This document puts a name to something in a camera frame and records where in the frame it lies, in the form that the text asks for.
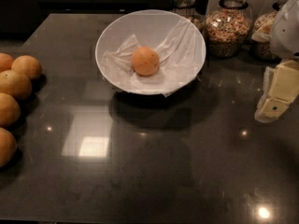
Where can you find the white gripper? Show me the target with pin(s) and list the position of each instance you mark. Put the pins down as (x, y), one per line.
(287, 32)

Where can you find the white bowl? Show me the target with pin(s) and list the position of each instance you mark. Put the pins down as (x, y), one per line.
(151, 26)

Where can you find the large middle left orange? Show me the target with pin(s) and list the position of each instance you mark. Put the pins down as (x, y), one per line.
(15, 84)

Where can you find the right glass jar with grains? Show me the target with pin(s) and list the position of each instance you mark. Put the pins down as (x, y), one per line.
(260, 37)

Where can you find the glass jar with grains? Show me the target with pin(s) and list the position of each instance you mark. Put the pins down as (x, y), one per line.
(260, 37)
(228, 27)

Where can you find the middle glass jar with grains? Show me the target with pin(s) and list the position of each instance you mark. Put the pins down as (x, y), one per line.
(228, 27)

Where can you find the white tissue paper liner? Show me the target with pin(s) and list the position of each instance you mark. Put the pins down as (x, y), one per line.
(181, 56)

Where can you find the left glass jar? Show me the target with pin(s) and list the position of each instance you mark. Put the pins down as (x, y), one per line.
(187, 9)

